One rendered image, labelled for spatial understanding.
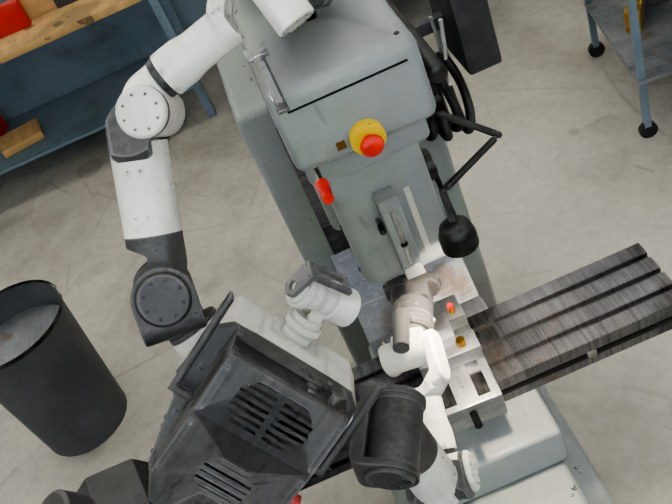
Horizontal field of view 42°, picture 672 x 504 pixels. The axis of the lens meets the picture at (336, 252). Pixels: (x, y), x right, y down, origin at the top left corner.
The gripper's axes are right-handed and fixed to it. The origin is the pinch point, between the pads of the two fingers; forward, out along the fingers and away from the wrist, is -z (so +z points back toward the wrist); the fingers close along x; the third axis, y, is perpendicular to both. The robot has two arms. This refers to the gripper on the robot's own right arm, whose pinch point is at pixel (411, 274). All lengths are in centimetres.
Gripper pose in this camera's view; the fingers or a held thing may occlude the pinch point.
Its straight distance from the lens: 196.6
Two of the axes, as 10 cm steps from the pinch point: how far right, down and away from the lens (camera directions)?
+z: -0.5, 6.6, -7.5
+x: -9.4, 2.1, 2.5
